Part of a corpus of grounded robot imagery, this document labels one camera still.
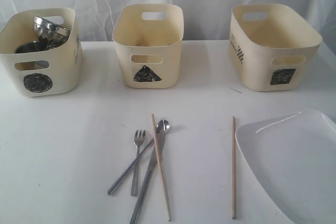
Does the steel table knife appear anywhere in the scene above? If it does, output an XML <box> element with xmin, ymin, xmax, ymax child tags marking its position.
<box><xmin>128</xmin><ymin>132</ymin><xmax>166</xmax><ymax>224</ymax></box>

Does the cream bin with triangle mark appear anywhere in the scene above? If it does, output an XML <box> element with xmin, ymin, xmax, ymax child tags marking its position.
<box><xmin>112</xmin><ymin>4</ymin><xmax>184</xmax><ymax>89</ymax></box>

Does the steel fork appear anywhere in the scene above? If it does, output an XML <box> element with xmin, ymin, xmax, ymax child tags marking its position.
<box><xmin>130</xmin><ymin>129</ymin><xmax>148</xmax><ymax>197</ymax></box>

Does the stainless steel bowl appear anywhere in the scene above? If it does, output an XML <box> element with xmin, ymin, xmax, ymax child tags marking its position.
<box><xmin>34</xmin><ymin>16</ymin><xmax>71</xmax><ymax>49</ymax></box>

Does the white rectangular plate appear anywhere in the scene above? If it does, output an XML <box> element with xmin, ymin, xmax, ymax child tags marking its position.
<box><xmin>235</xmin><ymin>109</ymin><xmax>335</xmax><ymax>223</ymax></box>

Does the cream bin with circle mark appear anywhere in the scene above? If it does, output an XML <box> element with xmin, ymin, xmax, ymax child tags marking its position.
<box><xmin>1</xmin><ymin>7</ymin><xmax>82</xmax><ymax>97</ymax></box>

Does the steel spoon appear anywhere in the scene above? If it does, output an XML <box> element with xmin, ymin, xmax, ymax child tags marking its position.
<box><xmin>107</xmin><ymin>120</ymin><xmax>170</xmax><ymax>195</ymax></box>

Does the wooden chopstick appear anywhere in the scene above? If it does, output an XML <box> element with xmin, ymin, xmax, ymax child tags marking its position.
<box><xmin>151</xmin><ymin>114</ymin><xmax>172</xmax><ymax>221</ymax></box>
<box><xmin>232</xmin><ymin>116</ymin><xmax>236</xmax><ymax>219</ymax></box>

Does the cream bin with square mark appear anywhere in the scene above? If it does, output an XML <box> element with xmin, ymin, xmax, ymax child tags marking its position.
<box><xmin>228</xmin><ymin>3</ymin><xmax>323</xmax><ymax>92</ymax></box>

